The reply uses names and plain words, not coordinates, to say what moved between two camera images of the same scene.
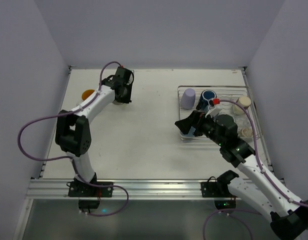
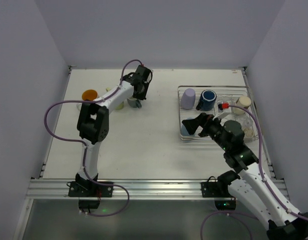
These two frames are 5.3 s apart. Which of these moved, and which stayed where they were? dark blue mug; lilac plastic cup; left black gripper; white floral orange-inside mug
Moved: left black gripper
Stayed: dark blue mug; white floral orange-inside mug; lilac plastic cup
